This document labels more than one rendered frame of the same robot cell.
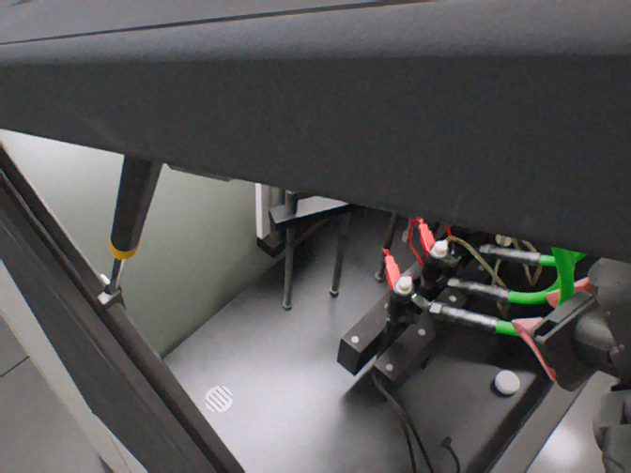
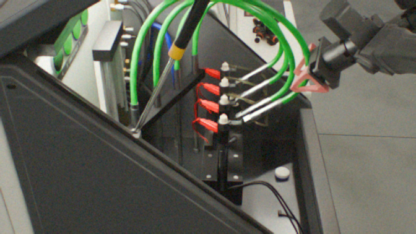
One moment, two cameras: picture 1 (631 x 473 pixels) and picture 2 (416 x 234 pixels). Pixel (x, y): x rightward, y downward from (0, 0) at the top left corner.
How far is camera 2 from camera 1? 0.53 m
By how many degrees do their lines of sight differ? 30
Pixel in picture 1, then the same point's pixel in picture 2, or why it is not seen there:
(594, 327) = (330, 50)
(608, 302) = (338, 17)
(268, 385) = not seen: outside the picture
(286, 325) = not seen: hidden behind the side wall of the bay
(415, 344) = (238, 162)
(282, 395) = not seen: outside the picture
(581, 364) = (333, 73)
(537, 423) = (316, 164)
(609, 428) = (373, 51)
